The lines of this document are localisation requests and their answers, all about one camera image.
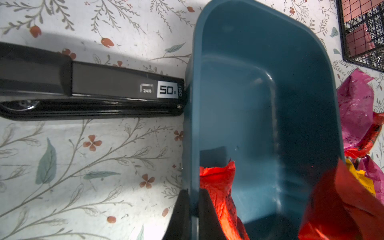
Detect pink tea bag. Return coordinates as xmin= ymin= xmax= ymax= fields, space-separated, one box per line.
xmin=358 ymin=155 xmax=384 ymax=204
xmin=337 ymin=69 xmax=374 ymax=150

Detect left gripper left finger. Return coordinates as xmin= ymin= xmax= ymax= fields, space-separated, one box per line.
xmin=162 ymin=190 xmax=191 ymax=240

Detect teal plastic storage box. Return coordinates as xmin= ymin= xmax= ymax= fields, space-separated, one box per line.
xmin=182 ymin=1 xmax=343 ymax=240

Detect yellow tea bag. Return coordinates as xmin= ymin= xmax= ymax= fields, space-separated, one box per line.
xmin=346 ymin=159 xmax=376 ymax=197

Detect black stapler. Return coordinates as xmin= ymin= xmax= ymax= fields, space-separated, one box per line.
xmin=1 ymin=43 xmax=187 ymax=121

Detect red tea bag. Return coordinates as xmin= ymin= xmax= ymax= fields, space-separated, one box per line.
xmin=298 ymin=160 xmax=384 ymax=240
xmin=200 ymin=161 xmax=249 ymax=240

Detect black wire desk organizer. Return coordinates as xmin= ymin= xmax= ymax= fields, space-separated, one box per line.
xmin=336 ymin=0 xmax=384 ymax=73

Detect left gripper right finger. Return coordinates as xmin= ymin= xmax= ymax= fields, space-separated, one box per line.
xmin=198 ymin=189 xmax=227 ymax=240

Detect floral table mat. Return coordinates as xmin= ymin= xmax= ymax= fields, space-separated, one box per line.
xmin=0 ymin=0 xmax=384 ymax=240

